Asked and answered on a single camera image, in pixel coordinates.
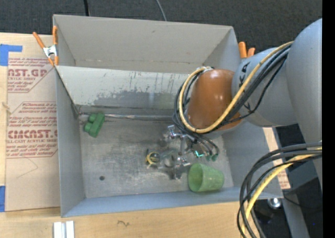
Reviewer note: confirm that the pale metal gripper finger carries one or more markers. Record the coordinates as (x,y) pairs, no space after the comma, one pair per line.
(171,131)
(180,169)

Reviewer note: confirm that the grey metal bin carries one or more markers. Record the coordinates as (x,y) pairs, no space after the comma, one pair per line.
(123,158)

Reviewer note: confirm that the green toy block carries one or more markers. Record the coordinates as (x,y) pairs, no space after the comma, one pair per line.
(94,124)

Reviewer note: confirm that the green plastic cup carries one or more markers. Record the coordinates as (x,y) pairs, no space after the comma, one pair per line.
(208,178)

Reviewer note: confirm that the brown cardboard board, red print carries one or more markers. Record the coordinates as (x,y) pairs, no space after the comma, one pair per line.
(31,158)

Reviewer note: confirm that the clear glass thing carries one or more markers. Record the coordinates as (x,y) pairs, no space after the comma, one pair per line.
(167,159)

